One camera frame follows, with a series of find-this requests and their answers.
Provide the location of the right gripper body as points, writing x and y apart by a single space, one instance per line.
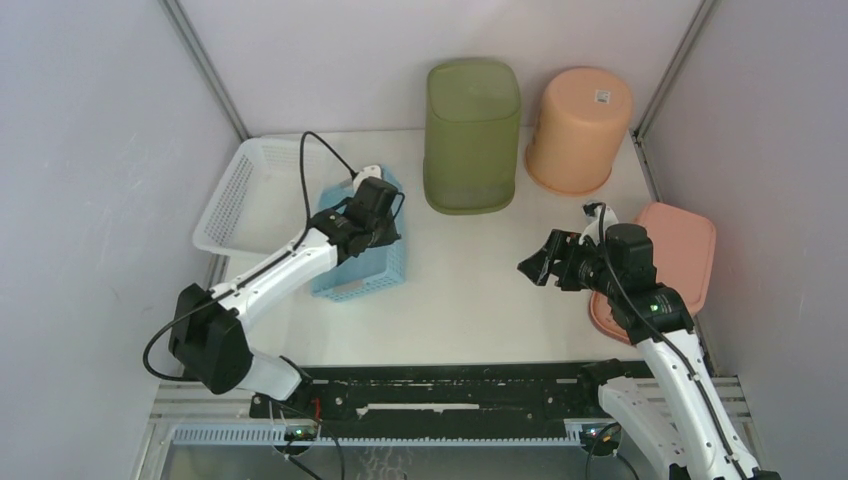
585 271

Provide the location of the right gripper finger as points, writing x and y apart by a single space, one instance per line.
541 266
561 242

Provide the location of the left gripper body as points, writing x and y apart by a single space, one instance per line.
384 232

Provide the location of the blue perforated basket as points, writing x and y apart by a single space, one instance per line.
375 269

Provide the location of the pink perforated basket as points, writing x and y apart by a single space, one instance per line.
684 246

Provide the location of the white plastic basket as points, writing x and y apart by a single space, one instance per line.
257 206

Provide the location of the orange plastic bucket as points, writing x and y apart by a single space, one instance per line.
583 117

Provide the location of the green plastic waste bin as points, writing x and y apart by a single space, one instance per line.
472 129

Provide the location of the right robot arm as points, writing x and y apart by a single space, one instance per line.
698 440

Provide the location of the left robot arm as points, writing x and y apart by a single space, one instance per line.
209 334

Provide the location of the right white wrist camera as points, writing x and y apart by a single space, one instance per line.
599 218

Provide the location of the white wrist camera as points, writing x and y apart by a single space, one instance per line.
370 171
599 218

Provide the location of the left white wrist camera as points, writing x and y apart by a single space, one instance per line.
370 171

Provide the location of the black mounting base rail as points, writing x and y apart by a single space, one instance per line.
453 399

